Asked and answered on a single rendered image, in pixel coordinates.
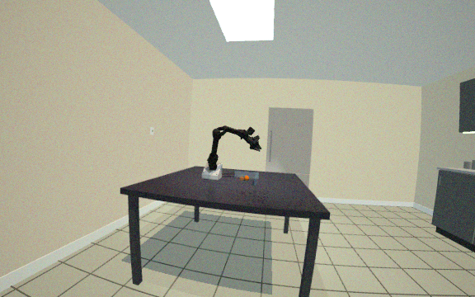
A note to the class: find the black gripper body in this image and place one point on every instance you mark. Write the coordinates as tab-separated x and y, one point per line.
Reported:
252	142

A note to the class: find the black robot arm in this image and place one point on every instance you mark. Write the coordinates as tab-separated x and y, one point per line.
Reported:
213	157

